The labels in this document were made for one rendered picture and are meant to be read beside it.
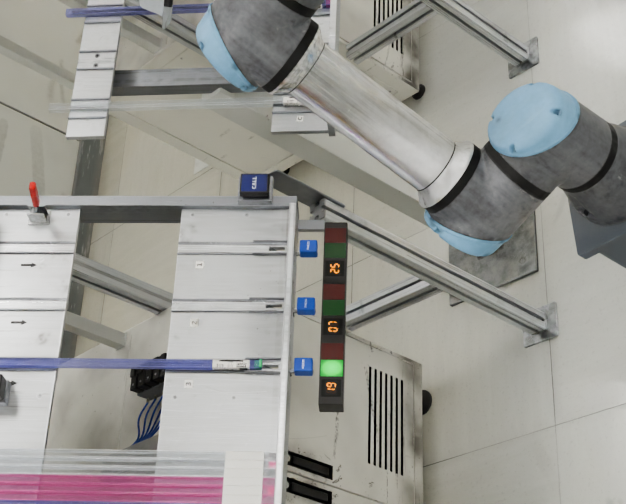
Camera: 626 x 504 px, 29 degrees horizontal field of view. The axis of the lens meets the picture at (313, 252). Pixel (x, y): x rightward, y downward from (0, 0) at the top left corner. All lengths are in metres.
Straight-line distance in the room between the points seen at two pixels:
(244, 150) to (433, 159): 1.69
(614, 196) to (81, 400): 1.36
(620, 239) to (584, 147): 0.18
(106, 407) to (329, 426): 0.48
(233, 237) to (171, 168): 2.00
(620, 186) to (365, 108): 0.38
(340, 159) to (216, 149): 0.95
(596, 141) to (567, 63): 1.16
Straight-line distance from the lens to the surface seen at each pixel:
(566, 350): 2.57
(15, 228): 2.21
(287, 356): 1.98
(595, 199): 1.81
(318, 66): 1.67
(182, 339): 2.04
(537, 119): 1.70
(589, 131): 1.74
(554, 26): 3.00
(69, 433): 2.73
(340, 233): 2.12
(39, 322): 2.11
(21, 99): 4.50
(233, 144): 3.35
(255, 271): 2.08
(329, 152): 2.46
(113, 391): 2.62
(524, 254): 2.72
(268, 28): 1.64
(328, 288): 2.07
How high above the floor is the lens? 1.89
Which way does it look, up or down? 35 degrees down
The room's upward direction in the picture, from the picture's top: 64 degrees counter-clockwise
